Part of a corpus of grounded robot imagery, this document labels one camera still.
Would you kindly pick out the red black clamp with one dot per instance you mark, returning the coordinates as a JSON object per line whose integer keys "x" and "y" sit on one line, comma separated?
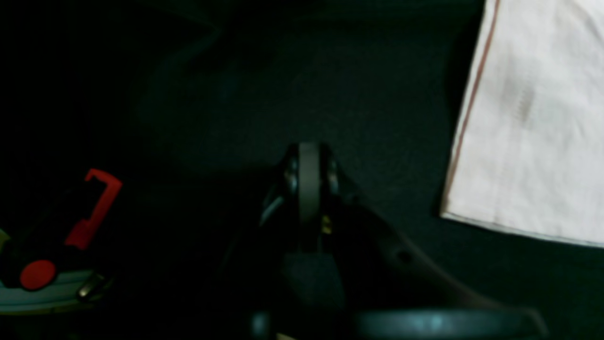
{"x": 47, "y": 267}

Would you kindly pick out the pink T-shirt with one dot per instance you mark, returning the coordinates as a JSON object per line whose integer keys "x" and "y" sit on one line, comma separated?
{"x": 528, "y": 151}

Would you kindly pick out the black table cloth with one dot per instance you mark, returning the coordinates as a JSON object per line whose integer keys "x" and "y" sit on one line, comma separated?
{"x": 189, "y": 108}

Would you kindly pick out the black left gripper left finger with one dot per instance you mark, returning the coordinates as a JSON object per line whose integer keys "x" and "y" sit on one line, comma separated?
{"x": 265, "y": 229}

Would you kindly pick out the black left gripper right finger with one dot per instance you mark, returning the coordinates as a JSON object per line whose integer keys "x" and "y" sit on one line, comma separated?
{"x": 393, "y": 290}

